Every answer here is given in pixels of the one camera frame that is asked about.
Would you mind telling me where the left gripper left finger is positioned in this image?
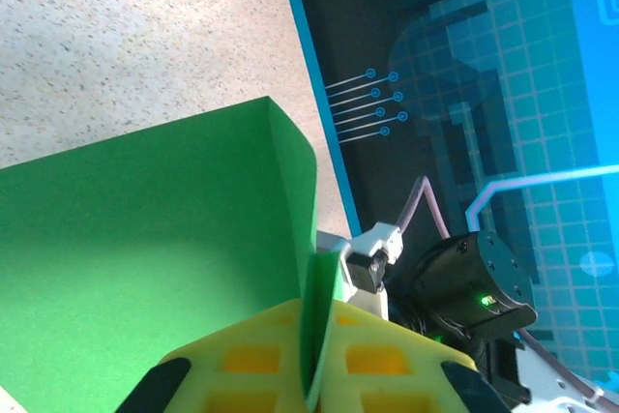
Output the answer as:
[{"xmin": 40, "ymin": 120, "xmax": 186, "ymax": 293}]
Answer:
[{"xmin": 115, "ymin": 300, "xmax": 309, "ymax": 413}]

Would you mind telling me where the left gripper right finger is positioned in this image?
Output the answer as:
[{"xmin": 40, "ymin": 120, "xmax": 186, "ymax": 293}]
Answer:
[{"xmin": 318, "ymin": 304, "xmax": 514, "ymax": 413}]

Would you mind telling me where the green paper sheet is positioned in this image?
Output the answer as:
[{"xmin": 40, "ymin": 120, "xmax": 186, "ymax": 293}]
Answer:
[{"xmin": 0, "ymin": 96, "xmax": 347, "ymax": 413}]

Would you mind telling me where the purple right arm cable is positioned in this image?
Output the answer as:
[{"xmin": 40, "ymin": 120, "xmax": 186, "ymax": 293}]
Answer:
[{"xmin": 397, "ymin": 175, "xmax": 608, "ymax": 402}]

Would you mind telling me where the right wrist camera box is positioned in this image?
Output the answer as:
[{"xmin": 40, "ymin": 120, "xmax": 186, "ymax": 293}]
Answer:
[{"xmin": 316, "ymin": 221, "xmax": 406, "ymax": 322}]

